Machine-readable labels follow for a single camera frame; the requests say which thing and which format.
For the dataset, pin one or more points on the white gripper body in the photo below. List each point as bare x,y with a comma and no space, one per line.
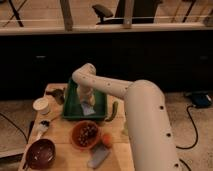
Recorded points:
86,94

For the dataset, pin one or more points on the blue-grey sponge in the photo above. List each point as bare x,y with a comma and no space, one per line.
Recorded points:
87,109

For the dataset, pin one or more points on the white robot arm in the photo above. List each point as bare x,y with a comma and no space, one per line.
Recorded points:
150,133

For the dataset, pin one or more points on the green plastic tray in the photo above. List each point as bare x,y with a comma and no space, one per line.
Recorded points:
72,109

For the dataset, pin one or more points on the grey sponge block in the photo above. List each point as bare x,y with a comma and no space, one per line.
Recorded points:
98,154

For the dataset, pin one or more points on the green cucumber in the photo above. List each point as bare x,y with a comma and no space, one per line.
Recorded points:
114,112

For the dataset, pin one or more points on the orange bowl with nuts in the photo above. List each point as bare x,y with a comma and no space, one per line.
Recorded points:
85,135

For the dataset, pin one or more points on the white cup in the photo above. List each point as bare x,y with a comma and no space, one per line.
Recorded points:
41,105

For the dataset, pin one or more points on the small orange fruit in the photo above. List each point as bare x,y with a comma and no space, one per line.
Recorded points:
107,140

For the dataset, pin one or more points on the green plastic cup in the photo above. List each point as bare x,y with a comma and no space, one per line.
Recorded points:
125,129

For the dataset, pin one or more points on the dark purple bowl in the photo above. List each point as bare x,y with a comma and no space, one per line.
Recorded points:
41,154

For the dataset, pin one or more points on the black office chair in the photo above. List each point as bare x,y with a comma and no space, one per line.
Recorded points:
128,12

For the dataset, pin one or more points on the blue black floor device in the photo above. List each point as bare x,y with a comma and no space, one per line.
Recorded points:
200,99

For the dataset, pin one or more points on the white handled brush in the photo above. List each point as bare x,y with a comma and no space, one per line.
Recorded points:
43,125

